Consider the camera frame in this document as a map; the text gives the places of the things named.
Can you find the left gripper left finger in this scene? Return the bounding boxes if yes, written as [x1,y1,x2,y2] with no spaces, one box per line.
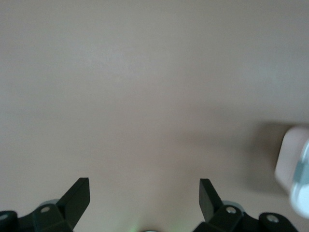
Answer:
[0,177,91,232]

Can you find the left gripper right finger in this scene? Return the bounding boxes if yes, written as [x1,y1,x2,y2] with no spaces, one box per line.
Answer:
[193,178,299,232]

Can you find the pink translucent plastic box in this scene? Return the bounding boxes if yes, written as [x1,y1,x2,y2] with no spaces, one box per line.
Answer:
[274,125,309,194]

